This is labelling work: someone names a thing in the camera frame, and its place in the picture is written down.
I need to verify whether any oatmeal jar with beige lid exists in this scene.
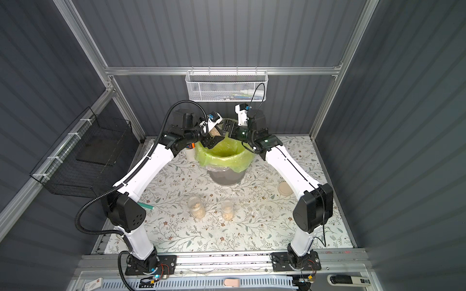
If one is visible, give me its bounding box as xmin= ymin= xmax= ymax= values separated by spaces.
xmin=208 ymin=122 xmax=225 ymax=137

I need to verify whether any beige jar lid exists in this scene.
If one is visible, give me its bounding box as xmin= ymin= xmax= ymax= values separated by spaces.
xmin=277 ymin=182 xmax=294 ymax=197

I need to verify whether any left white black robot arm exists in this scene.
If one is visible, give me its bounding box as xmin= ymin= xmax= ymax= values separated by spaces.
xmin=108 ymin=110 xmax=223 ymax=261

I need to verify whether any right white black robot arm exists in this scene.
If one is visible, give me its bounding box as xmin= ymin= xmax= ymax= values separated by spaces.
xmin=221 ymin=109 xmax=334 ymax=272

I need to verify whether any open glass oatmeal jar left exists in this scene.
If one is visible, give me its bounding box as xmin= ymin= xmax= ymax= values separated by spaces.
xmin=187 ymin=196 xmax=206 ymax=219

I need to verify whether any open glass oatmeal jar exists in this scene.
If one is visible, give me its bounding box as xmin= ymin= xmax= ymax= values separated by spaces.
xmin=221 ymin=201 xmax=234 ymax=221
xmin=187 ymin=196 xmax=206 ymax=219

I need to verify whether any open glass oatmeal jar middle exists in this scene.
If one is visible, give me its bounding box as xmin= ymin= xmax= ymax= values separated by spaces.
xmin=221 ymin=201 xmax=234 ymax=221

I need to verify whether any white pen cup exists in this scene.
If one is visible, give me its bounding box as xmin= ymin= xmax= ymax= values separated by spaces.
xmin=184 ymin=148 xmax=196 ymax=162

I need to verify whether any green plastic bin liner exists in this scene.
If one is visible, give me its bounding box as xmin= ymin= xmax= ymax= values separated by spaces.
xmin=195 ymin=137 xmax=256 ymax=172

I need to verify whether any grey trash bin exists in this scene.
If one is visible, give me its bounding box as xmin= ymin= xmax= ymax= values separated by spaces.
xmin=206 ymin=166 xmax=246 ymax=186

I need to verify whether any floral table mat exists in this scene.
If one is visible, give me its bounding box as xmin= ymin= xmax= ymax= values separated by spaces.
xmin=104 ymin=136 xmax=356 ymax=254

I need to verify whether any pink eraser block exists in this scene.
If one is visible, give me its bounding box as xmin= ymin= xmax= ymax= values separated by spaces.
xmin=223 ymin=278 xmax=241 ymax=288

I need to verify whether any white black stapler device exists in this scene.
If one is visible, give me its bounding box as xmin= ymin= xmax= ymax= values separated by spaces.
xmin=327 ymin=274 xmax=371 ymax=287

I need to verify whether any white card with red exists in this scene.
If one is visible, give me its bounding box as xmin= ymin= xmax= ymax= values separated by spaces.
xmin=84 ymin=278 xmax=103 ymax=291

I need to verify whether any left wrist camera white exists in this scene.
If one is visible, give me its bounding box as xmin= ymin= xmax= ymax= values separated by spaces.
xmin=207 ymin=111 xmax=223 ymax=129

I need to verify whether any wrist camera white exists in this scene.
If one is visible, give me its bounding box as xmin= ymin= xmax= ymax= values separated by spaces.
xmin=235 ymin=103 xmax=250 ymax=126
xmin=207 ymin=111 xmax=223 ymax=129

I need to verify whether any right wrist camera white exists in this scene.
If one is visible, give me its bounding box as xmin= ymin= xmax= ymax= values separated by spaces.
xmin=235 ymin=103 xmax=250 ymax=126

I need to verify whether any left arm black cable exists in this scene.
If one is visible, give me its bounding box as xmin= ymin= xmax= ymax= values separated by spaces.
xmin=74 ymin=99 xmax=208 ymax=235

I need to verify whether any white wire mesh basket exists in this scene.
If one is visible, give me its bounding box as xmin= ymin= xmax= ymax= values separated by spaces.
xmin=185 ymin=72 xmax=269 ymax=103

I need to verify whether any black wire basket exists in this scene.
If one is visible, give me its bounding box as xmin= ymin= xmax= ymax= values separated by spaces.
xmin=30 ymin=113 xmax=138 ymax=198

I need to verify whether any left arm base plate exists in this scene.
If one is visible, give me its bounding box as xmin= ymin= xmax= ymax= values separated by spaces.
xmin=125 ymin=255 xmax=177 ymax=276

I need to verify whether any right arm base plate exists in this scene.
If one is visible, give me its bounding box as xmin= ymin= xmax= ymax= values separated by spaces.
xmin=269 ymin=251 xmax=322 ymax=272

